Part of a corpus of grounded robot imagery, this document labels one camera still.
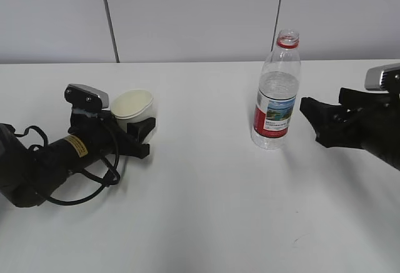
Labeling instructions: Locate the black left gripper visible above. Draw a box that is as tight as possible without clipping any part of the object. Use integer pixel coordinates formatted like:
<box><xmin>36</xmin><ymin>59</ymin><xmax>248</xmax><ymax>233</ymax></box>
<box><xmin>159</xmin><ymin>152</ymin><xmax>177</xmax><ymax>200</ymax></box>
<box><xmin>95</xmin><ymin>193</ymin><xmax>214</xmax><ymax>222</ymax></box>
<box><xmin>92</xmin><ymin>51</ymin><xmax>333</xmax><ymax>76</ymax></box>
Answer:
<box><xmin>69</xmin><ymin>110</ymin><xmax>156</xmax><ymax>159</ymax></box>

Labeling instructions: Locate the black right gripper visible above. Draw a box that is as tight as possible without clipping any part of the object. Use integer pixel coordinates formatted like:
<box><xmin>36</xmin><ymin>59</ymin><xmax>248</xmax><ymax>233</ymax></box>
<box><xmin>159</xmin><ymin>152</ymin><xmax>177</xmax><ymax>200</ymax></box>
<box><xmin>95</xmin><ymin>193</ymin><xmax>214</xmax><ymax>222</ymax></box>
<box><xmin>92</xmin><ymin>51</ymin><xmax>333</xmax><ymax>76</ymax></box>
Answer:
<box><xmin>299</xmin><ymin>87</ymin><xmax>399</xmax><ymax>151</ymax></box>

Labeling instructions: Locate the white paper cup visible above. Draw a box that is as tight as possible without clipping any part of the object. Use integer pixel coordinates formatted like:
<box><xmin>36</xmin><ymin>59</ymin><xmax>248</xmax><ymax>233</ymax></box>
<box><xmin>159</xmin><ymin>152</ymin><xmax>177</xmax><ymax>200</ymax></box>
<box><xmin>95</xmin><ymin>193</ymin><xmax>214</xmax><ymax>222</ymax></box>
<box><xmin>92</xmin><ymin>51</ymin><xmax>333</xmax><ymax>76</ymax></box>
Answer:
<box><xmin>110</xmin><ymin>89</ymin><xmax>156</xmax><ymax>132</ymax></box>

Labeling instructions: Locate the clear plastic water bottle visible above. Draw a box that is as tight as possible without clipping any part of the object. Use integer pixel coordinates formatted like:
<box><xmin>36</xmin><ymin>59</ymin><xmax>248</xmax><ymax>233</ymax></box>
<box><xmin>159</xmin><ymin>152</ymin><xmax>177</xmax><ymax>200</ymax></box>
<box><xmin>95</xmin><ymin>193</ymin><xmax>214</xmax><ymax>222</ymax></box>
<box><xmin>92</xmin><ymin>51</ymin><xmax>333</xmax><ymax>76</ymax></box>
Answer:
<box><xmin>251</xmin><ymin>29</ymin><xmax>301</xmax><ymax>149</ymax></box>

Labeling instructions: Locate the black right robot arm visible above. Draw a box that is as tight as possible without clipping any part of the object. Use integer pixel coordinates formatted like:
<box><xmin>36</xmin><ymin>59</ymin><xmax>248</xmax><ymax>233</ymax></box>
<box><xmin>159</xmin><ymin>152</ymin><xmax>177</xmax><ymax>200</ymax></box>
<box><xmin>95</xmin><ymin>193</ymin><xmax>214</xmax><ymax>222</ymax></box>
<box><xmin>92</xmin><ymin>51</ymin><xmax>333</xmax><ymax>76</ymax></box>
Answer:
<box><xmin>299</xmin><ymin>87</ymin><xmax>399</xmax><ymax>169</ymax></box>

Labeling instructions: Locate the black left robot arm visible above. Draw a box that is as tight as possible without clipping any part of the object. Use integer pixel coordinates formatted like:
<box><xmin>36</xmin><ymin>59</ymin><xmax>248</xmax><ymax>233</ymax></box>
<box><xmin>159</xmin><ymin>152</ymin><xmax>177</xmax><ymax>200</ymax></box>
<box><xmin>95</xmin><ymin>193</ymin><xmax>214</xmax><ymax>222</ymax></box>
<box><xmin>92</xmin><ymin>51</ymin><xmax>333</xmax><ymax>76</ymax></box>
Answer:
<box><xmin>1</xmin><ymin>111</ymin><xmax>156</xmax><ymax>207</ymax></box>

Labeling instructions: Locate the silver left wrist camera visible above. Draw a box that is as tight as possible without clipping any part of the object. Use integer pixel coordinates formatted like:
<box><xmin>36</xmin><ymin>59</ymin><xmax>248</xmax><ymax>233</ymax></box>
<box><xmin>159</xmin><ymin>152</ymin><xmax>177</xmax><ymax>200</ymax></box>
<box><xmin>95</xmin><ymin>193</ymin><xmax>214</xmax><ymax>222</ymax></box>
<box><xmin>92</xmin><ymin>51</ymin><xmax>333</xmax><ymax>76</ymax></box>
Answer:
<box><xmin>64</xmin><ymin>84</ymin><xmax>109</xmax><ymax>112</ymax></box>

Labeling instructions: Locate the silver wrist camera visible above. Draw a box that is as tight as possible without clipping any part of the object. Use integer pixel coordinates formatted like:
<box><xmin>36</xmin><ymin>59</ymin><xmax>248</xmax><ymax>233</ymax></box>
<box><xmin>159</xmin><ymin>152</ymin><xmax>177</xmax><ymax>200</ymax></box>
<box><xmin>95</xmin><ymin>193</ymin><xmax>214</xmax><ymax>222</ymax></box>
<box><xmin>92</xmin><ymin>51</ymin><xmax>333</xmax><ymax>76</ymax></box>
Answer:
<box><xmin>364</xmin><ymin>63</ymin><xmax>400</xmax><ymax>94</ymax></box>
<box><xmin>64</xmin><ymin>84</ymin><xmax>109</xmax><ymax>112</ymax></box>

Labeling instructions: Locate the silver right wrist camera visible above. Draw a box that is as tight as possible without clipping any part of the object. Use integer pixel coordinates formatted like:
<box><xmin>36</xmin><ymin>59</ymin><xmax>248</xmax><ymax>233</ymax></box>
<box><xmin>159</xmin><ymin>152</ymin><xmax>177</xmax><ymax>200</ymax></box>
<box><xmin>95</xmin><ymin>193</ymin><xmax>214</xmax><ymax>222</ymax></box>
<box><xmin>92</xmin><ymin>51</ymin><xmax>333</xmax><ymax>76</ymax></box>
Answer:
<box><xmin>364</xmin><ymin>63</ymin><xmax>400</xmax><ymax>94</ymax></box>

